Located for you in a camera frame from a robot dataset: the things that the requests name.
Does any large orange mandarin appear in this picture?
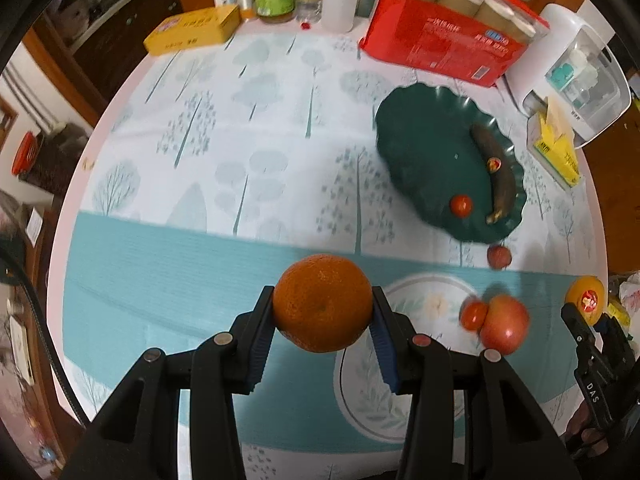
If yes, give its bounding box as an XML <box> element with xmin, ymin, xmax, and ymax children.
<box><xmin>272</xmin><ymin>254</ymin><xmax>374</xmax><ymax>354</ymax></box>

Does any yellow citrus with sticker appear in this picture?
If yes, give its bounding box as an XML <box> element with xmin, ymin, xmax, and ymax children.
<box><xmin>565</xmin><ymin>276</ymin><xmax>607</xmax><ymax>323</ymax></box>

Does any overripe brown banana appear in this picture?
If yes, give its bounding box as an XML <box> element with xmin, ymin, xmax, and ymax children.
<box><xmin>470</xmin><ymin>125</ymin><xmax>518</xmax><ymax>225</ymax></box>

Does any red paper cup package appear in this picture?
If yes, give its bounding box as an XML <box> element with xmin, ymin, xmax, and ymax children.
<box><xmin>359</xmin><ymin>0</ymin><xmax>551</xmax><ymax>86</ymax></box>

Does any person's right hand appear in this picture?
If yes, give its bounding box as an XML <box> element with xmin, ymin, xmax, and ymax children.
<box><xmin>564</xmin><ymin>402</ymin><xmax>601</xmax><ymax>456</ymax></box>

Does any dark green scalloped plate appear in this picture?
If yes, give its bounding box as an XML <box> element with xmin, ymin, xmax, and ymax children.
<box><xmin>374</xmin><ymin>85</ymin><xmax>527</xmax><ymax>245</ymax></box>

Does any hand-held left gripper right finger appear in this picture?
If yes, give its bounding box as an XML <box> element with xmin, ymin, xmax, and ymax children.
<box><xmin>370</xmin><ymin>286</ymin><xmax>583</xmax><ymax>480</ymax></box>

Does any white plastic bag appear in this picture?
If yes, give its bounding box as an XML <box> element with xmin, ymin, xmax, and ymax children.
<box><xmin>607</xmin><ymin>270</ymin><xmax>640</xmax><ymax>341</ymax></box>

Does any white squeeze bottle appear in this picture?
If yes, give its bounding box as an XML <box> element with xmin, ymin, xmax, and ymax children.
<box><xmin>320</xmin><ymin>0</ymin><xmax>360</xmax><ymax>33</ymax></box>

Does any dark wooden cabinet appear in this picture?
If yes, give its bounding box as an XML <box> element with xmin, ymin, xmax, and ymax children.
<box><xmin>30</xmin><ymin>0</ymin><xmax>211</xmax><ymax>126</ymax></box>

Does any yellow cardboard box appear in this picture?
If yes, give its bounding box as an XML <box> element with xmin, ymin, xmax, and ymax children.
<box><xmin>144</xmin><ymin>4</ymin><xmax>241</xmax><ymax>57</ymax></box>

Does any white cosmetics storage box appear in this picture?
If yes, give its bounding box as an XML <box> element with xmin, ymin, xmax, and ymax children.
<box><xmin>505</xmin><ymin>4</ymin><xmax>632</xmax><ymax>148</ymax></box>

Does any red plastic basket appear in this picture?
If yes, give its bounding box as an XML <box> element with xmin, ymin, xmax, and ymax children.
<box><xmin>12</xmin><ymin>131</ymin><xmax>41</xmax><ymax>176</ymax></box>

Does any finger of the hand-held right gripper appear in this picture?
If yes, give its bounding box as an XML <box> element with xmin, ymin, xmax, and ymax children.
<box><xmin>560</xmin><ymin>301</ymin><xmax>608</xmax><ymax>426</ymax></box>
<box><xmin>597</xmin><ymin>312</ymin><xmax>637</xmax><ymax>378</ymax></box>

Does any red lychee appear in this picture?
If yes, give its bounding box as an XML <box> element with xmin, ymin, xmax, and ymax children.
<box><xmin>487</xmin><ymin>244</ymin><xmax>513</xmax><ymax>270</ymax></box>

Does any small glass jar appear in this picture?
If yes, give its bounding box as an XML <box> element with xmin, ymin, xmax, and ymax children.
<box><xmin>294</xmin><ymin>0</ymin><xmax>322</xmax><ymax>25</ymax></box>

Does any yellow tissue pack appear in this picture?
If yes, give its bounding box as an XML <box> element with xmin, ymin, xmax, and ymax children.
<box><xmin>526</xmin><ymin>96</ymin><xmax>585</xmax><ymax>188</ymax></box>

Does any red apple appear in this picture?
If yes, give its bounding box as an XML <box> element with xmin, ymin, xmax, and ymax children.
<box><xmin>479</xmin><ymin>295</ymin><xmax>531</xmax><ymax>356</ymax></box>

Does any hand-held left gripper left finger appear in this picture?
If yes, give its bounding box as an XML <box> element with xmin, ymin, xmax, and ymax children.
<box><xmin>60</xmin><ymin>285</ymin><xmax>276</xmax><ymax>480</ymax></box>

